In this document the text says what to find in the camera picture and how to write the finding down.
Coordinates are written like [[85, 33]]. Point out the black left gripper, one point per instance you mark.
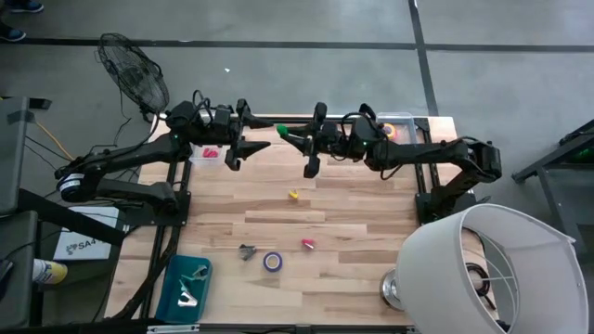
[[234, 134]]

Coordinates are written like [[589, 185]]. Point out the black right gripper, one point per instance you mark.
[[325, 139]]

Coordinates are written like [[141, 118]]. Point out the green mini stapler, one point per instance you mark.
[[281, 130]]

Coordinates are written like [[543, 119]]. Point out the yellow mini stapler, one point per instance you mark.
[[293, 194]]

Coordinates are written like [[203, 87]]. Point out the yellow tape roll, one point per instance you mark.
[[392, 132]]

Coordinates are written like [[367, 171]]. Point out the dark blue stapler remover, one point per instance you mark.
[[248, 252]]

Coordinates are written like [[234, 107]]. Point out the pink stapler remover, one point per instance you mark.
[[187, 299]]

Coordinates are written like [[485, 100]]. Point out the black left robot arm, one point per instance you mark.
[[139, 150]]

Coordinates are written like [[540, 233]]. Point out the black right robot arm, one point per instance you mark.
[[417, 153]]

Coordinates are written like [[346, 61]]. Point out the purple tape roll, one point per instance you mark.
[[267, 262]]

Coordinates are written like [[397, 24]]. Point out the clear plastic bin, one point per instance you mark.
[[197, 160], [408, 127]]

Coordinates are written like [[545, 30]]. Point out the black floor fan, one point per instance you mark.
[[134, 74]]

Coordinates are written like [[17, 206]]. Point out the chrome lamp base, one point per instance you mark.
[[389, 290]]

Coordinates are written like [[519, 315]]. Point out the teal plastic tray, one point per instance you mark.
[[176, 306]]

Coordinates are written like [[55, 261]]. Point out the white lamp shade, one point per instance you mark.
[[441, 269]]

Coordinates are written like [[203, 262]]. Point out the white paper sign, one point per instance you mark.
[[83, 236]]

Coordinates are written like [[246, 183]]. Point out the black stand beam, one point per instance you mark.
[[69, 220]]

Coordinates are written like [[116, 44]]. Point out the grey cabinet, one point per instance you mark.
[[16, 269], [11, 153]]

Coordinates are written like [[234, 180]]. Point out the yellow and white can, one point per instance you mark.
[[48, 272]]

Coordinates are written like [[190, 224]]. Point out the black metal cart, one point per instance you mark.
[[561, 158]]

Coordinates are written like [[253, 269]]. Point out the person's shoe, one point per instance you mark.
[[25, 5], [10, 33]]

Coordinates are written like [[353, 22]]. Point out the black aluminium rig frame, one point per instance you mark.
[[241, 329]]

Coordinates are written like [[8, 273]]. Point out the silver metal bracket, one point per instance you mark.
[[172, 329]]

